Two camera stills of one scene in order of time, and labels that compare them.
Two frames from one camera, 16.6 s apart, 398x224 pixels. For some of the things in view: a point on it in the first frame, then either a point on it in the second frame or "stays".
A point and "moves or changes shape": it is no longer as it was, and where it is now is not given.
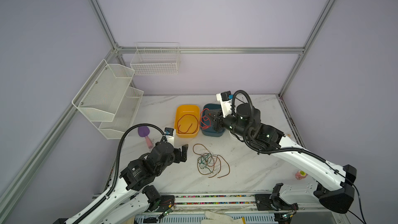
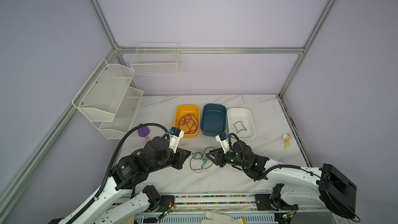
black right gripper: (216, 115) → (218, 156)
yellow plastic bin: (187, 122) stays
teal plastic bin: (206, 123) stays
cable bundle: (209, 164) moves or changes shape
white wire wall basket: (156, 58) stays
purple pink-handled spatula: (144, 131) stays
